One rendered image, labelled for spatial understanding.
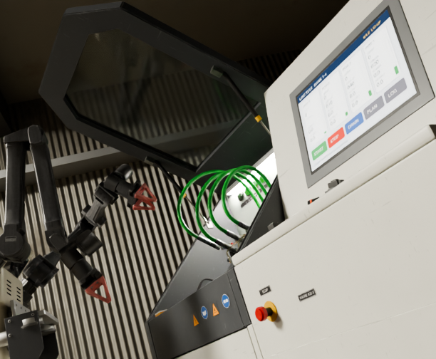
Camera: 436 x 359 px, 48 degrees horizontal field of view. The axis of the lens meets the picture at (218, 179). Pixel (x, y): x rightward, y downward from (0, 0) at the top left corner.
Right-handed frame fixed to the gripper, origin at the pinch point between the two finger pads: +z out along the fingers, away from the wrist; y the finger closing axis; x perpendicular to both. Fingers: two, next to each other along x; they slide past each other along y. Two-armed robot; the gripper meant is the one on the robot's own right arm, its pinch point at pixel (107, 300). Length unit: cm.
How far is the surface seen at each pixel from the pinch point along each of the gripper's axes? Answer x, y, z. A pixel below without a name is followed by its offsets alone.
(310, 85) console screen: -85, -31, -3
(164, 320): -11.0, 26.6, 14.1
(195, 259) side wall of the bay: -39, 51, 2
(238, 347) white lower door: -17.2, -11.6, 36.9
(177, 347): -7.7, 22.7, 24.3
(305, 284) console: -33, -44, 36
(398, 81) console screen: -82, -60, 18
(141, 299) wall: -25, 202, -23
